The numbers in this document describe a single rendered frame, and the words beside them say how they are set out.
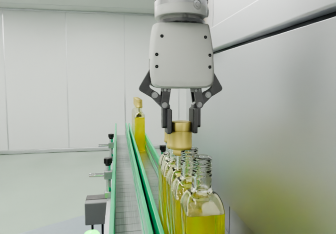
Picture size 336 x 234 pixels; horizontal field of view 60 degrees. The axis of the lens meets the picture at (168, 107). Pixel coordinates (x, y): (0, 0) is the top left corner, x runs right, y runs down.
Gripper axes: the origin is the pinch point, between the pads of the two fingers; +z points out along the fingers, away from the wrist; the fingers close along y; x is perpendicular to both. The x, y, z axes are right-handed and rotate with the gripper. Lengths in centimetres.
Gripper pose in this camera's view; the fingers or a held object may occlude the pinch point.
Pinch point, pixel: (180, 120)
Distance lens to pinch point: 47.1
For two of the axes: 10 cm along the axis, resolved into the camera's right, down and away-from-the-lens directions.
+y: -9.9, 0.1, -1.6
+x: 1.6, 0.8, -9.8
